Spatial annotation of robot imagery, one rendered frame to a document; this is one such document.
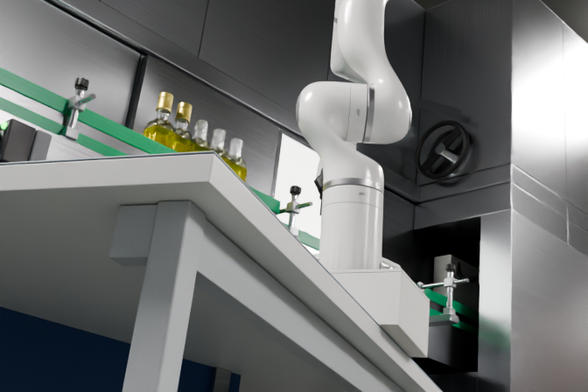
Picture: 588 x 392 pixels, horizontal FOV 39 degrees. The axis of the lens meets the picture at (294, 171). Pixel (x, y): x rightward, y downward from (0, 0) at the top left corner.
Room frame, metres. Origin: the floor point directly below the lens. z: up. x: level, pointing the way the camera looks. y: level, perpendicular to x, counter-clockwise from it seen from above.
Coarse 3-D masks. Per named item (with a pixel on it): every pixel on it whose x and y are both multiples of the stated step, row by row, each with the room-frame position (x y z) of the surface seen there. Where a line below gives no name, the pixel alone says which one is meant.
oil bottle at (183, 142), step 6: (180, 132) 1.76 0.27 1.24; (186, 132) 1.78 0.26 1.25; (174, 138) 1.76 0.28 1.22; (180, 138) 1.76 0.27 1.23; (186, 138) 1.77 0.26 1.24; (192, 138) 1.79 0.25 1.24; (174, 144) 1.76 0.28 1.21; (180, 144) 1.76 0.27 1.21; (186, 144) 1.78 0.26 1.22; (192, 144) 1.79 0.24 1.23; (180, 150) 1.77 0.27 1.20; (186, 150) 1.78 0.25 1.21
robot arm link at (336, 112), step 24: (312, 96) 1.46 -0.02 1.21; (336, 96) 1.45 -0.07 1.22; (360, 96) 1.45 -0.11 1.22; (312, 120) 1.47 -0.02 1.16; (336, 120) 1.47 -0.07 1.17; (360, 120) 1.47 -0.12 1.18; (312, 144) 1.52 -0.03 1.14; (336, 144) 1.46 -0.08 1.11; (336, 168) 1.48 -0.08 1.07; (360, 168) 1.46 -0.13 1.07
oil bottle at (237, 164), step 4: (232, 156) 1.88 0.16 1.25; (236, 156) 1.89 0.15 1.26; (232, 160) 1.87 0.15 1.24; (236, 160) 1.88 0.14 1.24; (240, 160) 1.89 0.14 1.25; (232, 164) 1.87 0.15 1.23; (236, 164) 1.88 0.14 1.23; (240, 164) 1.89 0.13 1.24; (244, 164) 1.90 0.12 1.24; (232, 168) 1.87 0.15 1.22; (236, 168) 1.88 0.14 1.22; (240, 168) 1.89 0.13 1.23; (244, 168) 1.90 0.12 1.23; (236, 172) 1.88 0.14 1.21; (240, 172) 1.89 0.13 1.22; (244, 172) 1.90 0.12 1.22; (240, 176) 1.89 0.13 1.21; (244, 176) 1.90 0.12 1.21; (244, 180) 1.90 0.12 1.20
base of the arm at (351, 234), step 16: (336, 192) 1.48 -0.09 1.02; (352, 192) 1.47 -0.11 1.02; (368, 192) 1.47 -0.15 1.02; (336, 208) 1.48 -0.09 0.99; (352, 208) 1.47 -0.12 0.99; (368, 208) 1.47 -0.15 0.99; (336, 224) 1.48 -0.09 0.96; (352, 224) 1.47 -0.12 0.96; (368, 224) 1.47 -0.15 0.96; (320, 240) 1.52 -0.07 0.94; (336, 240) 1.48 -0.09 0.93; (352, 240) 1.47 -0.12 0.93; (368, 240) 1.48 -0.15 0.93; (320, 256) 1.51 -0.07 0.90; (336, 256) 1.48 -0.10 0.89; (352, 256) 1.47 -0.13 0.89; (368, 256) 1.48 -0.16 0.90
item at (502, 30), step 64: (512, 0) 2.37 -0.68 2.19; (448, 64) 2.56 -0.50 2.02; (512, 64) 2.37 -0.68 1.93; (576, 64) 2.67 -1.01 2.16; (448, 128) 2.55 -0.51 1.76; (512, 128) 2.37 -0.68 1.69; (576, 128) 2.66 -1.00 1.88; (448, 192) 2.54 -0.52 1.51; (512, 192) 2.37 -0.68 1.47; (576, 192) 2.65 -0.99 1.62
